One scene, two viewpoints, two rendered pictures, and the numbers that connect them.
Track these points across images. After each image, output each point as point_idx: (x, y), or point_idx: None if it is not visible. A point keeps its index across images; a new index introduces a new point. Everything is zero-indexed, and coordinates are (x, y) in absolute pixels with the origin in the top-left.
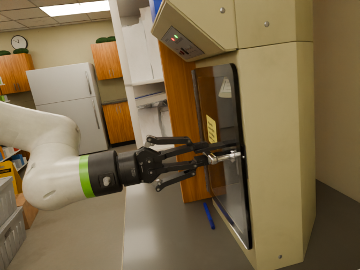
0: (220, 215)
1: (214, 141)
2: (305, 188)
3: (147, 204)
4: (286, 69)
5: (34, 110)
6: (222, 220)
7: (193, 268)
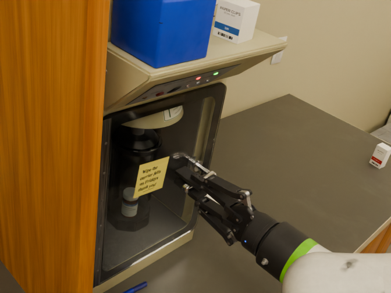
0: (118, 281)
1: (153, 185)
2: None
3: None
4: None
5: (365, 257)
6: (123, 281)
7: (211, 283)
